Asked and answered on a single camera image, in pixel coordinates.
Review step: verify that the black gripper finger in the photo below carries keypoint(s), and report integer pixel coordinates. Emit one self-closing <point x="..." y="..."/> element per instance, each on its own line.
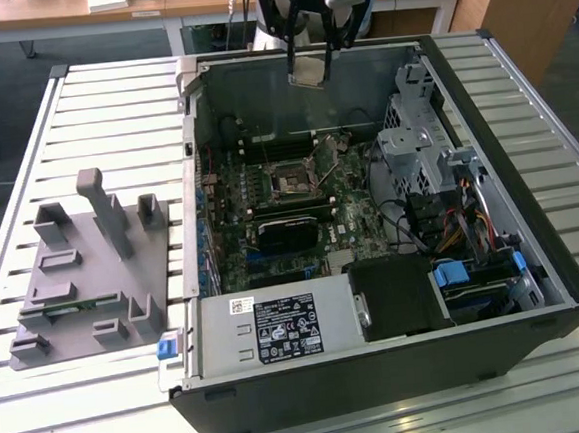
<point x="272" y="2"/>
<point x="342" y="27"/>

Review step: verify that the silver CPU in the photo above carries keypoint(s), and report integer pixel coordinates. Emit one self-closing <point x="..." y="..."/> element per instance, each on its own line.
<point x="308" y="72"/>

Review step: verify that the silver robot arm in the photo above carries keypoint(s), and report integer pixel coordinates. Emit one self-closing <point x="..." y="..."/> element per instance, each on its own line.
<point x="265" y="38"/>

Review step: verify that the CPU socket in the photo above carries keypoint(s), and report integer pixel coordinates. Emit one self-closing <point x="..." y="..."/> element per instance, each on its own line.
<point x="291" y="178"/>

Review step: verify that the metal disk bay cage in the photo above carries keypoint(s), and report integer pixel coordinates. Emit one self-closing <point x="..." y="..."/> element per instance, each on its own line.
<point x="414" y="141"/>

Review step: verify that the plain white box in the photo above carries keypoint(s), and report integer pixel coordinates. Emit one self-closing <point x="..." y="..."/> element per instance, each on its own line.
<point x="107" y="2"/>

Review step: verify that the green motherboard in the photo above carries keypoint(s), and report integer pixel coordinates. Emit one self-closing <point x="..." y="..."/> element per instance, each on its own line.
<point x="359" y="211"/>

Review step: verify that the wooden cabinet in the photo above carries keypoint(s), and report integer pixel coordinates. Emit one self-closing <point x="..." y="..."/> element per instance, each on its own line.
<point x="529" y="7"/>

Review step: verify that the green RAM stick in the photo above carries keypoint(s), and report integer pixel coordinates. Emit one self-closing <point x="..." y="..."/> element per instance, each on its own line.
<point x="289" y="207"/>
<point x="88" y="305"/>

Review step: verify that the graphics card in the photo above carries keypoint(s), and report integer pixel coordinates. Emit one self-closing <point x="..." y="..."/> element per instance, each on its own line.
<point x="286" y="237"/>

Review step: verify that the silver chipset heatsink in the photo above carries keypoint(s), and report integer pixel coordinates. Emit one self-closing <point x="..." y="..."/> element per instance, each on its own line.
<point x="340" y="262"/>

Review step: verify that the hard disk in blue carrier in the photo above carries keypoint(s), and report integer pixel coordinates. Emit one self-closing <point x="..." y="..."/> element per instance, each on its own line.
<point x="449" y="274"/>

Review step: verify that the black plastic shroud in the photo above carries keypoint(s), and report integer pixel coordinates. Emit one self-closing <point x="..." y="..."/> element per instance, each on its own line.
<point x="401" y="293"/>

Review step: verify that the grey parts rack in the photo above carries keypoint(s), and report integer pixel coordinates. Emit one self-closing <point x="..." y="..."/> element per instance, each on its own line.
<point x="98" y="271"/>

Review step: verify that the grey power supply unit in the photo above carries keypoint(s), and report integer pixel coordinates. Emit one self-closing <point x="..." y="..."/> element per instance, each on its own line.
<point x="219" y="342"/>

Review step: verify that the blue case latch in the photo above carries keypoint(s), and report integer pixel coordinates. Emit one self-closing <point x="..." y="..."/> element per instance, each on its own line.
<point x="165" y="347"/>

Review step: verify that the black PC case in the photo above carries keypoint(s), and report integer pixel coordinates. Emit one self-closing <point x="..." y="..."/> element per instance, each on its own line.
<point x="334" y="398"/>

